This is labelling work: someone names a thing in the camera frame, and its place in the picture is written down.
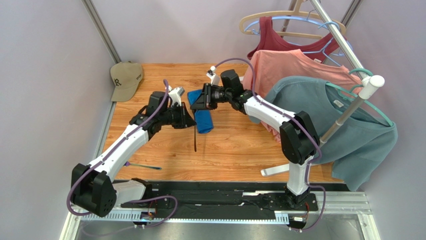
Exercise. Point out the aluminium frame rail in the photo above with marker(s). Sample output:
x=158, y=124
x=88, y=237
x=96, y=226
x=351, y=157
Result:
x=334, y=201

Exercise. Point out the beige wooden hanger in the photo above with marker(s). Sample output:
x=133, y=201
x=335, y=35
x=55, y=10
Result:
x=294, y=13

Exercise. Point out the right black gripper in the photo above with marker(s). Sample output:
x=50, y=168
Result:
x=206, y=96

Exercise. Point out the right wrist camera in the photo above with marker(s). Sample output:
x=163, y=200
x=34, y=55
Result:
x=228, y=78

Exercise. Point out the light blue hanger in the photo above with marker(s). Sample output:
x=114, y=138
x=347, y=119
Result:
x=337, y=52

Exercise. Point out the teal t-shirt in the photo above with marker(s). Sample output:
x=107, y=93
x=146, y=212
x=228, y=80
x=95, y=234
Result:
x=358, y=147

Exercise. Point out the black fork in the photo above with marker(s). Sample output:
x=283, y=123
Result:
x=127, y=164

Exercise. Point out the beige baseball cap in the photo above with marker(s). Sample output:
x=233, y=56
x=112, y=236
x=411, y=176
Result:
x=126, y=77

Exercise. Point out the black spoon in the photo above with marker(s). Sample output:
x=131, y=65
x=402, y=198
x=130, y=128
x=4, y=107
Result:
x=195, y=138

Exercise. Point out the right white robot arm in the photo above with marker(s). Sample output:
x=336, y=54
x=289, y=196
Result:
x=299, y=139

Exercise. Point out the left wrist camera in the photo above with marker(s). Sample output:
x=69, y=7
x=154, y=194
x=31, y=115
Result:
x=175, y=95

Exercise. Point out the salmon pink t-shirt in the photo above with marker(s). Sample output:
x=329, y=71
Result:
x=281, y=78

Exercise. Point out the teal green hanger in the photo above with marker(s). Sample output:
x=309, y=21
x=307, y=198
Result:
x=369, y=85

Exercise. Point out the metal clothes rack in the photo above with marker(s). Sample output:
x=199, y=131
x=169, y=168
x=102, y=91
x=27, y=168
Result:
x=342, y=43

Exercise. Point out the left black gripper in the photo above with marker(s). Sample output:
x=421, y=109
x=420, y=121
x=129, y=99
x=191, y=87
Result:
x=186, y=120

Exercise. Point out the maroon tank top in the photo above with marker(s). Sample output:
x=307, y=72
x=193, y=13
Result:
x=270, y=40

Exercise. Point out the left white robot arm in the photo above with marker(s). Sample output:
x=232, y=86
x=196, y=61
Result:
x=92, y=185

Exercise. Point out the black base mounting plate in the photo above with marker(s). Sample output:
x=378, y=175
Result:
x=211, y=200

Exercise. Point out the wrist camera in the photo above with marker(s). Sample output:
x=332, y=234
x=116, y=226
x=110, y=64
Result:
x=228, y=78
x=175, y=95

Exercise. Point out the blue cloth napkin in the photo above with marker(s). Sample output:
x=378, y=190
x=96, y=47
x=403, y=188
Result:
x=202, y=118

